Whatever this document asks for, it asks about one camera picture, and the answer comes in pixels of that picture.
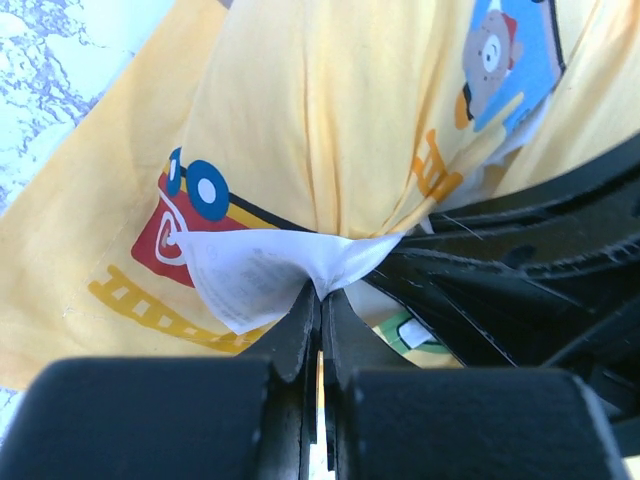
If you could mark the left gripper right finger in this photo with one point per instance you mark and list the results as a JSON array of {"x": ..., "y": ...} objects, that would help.
[{"x": 356, "y": 362}]

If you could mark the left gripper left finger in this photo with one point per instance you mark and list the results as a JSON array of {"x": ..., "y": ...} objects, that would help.
[{"x": 288, "y": 412}]

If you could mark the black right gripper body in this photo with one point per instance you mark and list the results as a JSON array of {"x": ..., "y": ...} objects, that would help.
[{"x": 574, "y": 304}]

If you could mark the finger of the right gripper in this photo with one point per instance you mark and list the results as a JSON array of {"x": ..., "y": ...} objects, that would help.
[
  {"x": 494, "y": 313},
  {"x": 583, "y": 223}
]

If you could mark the yellow cartoon-print pillowcase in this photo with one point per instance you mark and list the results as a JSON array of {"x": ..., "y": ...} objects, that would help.
[{"x": 356, "y": 119}]

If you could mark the white pillow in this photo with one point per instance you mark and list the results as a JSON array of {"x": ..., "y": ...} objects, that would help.
[{"x": 250, "y": 278}]

